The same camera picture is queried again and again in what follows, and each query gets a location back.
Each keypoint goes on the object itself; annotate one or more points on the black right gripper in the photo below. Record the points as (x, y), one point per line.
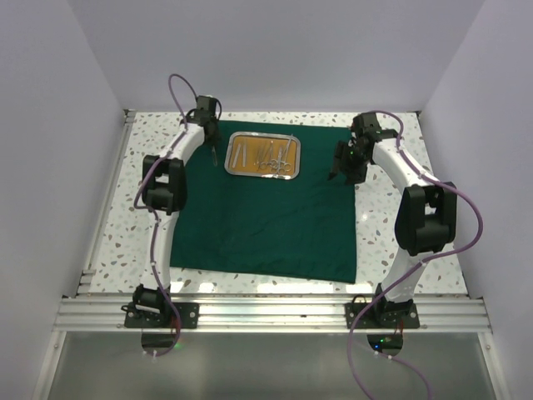
(355, 176)

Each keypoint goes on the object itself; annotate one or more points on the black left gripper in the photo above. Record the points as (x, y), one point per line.
(216, 137)

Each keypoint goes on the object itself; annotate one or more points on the steel scalpel handle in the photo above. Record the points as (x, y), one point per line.
(236, 156)
(244, 154)
(214, 156)

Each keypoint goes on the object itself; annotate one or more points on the dark green surgical cloth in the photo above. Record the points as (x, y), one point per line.
(301, 228)

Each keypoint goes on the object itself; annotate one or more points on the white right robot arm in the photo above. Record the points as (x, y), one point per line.
(425, 221)

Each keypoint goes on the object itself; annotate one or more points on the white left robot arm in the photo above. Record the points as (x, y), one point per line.
(163, 193)

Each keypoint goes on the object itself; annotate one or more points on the steel surgical scissors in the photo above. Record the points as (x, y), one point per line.
(270, 156)

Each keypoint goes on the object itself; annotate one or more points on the steel forceps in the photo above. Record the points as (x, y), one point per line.
(260, 153)

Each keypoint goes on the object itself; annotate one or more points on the steel hemostat clamp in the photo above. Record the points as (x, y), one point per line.
(281, 165)

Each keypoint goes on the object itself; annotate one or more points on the steel instrument tray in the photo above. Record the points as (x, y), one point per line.
(262, 177)

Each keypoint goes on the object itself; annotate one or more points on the yellow tray liner mat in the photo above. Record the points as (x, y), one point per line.
(250, 146)

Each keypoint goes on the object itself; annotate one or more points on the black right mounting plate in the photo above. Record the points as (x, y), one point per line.
(404, 315)

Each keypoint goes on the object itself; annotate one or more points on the black mounting plate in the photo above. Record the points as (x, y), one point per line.
(188, 312)
(404, 315)

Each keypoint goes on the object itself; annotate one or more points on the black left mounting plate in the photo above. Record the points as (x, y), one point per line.
(188, 312)

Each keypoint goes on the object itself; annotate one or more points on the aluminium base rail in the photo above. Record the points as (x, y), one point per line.
(268, 314)

